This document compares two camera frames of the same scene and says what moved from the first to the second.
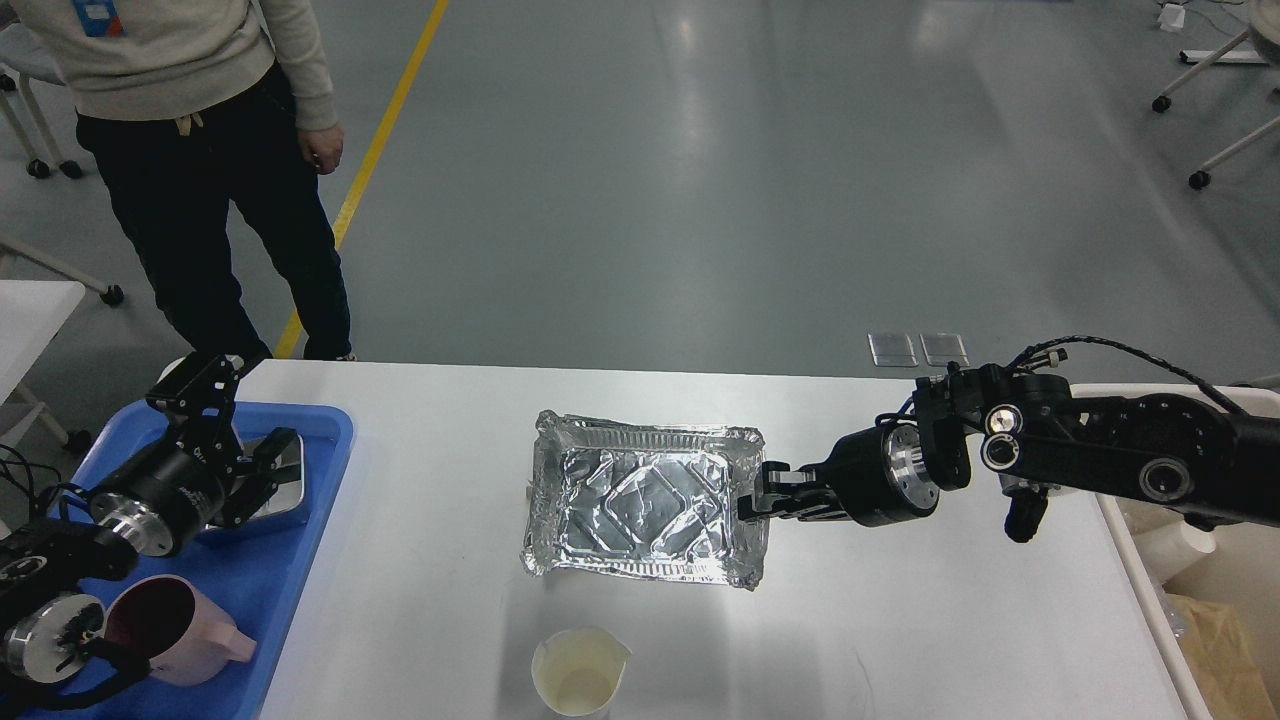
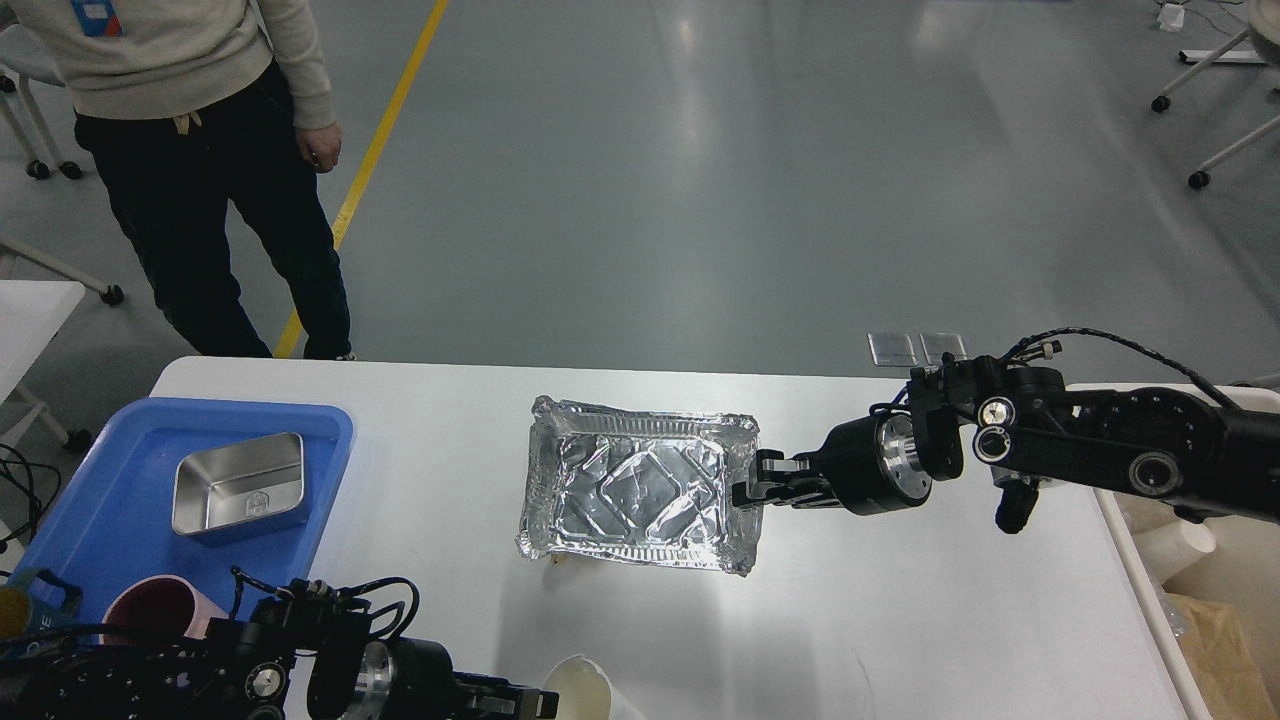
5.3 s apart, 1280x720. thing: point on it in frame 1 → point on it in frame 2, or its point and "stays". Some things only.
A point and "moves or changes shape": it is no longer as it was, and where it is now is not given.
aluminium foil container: (644, 500) moves or changes shape
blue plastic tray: (260, 577) stays
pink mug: (166, 621) stays
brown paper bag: (1222, 661) stays
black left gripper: (176, 496) → (414, 679)
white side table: (31, 312) stays
